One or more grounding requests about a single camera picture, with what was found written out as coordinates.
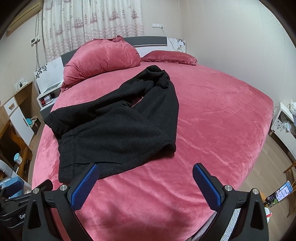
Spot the white right nightstand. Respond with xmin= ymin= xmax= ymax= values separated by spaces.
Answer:
xmin=270 ymin=101 xmax=295 ymax=159

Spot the smartphone with lit screen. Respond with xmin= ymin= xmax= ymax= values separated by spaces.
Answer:
xmin=263 ymin=181 xmax=293 ymax=208

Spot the patterned white curtain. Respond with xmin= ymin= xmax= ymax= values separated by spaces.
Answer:
xmin=42 ymin=0 xmax=144 ymax=62

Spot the black knit garment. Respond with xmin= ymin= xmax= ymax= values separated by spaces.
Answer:
xmin=45 ymin=65 xmax=179 ymax=183

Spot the large pink pillow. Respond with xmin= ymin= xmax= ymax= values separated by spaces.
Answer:
xmin=61 ymin=36 xmax=140 ymax=92

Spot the grey white headboard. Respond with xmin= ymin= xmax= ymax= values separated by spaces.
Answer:
xmin=34 ymin=36 xmax=186 ymax=86

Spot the wooden desk cabinet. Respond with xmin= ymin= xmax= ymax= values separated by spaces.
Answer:
xmin=1 ymin=82 xmax=44 ymax=184

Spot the pink bed with sheet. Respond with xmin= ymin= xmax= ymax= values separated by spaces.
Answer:
xmin=32 ymin=63 xmax=273 ymax=240

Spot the flat pink pillow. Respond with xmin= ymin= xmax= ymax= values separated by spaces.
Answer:
xmin=141 ymin=50 xmax=198 ymax=66

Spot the white left nightstand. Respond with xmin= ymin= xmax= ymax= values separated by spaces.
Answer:
xmin=37 ymin=82 xmax=62 ymax=119

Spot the wall power socket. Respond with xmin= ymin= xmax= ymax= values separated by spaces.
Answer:
xmin=152 ymin=24 xmax=164 ymax=29

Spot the white nightstand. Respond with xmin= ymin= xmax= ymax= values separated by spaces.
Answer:
xmin=37 ymin=82 xmax=62 ymax=119
xmin=270 ymin=101 xmax=295 ymax=159

